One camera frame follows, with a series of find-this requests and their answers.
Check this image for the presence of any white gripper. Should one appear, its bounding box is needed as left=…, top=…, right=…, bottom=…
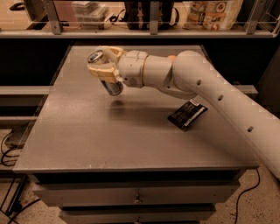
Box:
left=87, top=45, right=148, bottom=88

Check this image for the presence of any silver redbull can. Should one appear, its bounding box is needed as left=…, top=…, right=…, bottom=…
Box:
left=87, top=50, right=123, bottom=96

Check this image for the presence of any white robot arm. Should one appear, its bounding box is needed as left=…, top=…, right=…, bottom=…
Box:
left=87, top=46, right=280, bottom=179

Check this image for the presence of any clear plastic container stack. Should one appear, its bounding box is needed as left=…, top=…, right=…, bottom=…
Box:
left=71, top=1, right=109, bottom=30

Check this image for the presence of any black backpack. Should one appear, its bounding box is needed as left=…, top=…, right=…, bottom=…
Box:
left=109, top=0, right=180, bottom=30

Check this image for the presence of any orange ball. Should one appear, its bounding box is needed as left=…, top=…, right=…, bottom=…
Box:
left=167, top=55, right=177, bottom=62

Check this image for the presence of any black snack packet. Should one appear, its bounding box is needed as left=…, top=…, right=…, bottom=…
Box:
left=168, top=99, right=208, bottom=132

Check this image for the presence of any grey drawer cabinet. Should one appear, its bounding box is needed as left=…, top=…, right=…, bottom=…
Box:
left=14, top=46, right=258, bottom=224

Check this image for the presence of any printed snack bag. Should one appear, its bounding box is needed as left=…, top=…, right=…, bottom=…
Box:
left=184, top=0, right=243, bottom=31

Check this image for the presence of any upper drawer knob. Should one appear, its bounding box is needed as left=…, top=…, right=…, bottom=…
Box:
left=133, top=193, right=143, bottom=205

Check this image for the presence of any grey metal shelf rail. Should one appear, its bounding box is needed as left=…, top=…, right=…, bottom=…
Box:
left=0, top=0, right=280, bottom=39

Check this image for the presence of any black floor cables left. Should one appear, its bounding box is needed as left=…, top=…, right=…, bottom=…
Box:
left=0, top=122, right=40, bottom=224

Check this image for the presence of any black floor cable right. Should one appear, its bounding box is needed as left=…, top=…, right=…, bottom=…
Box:
left=234, top=168, right=261, bottom=224

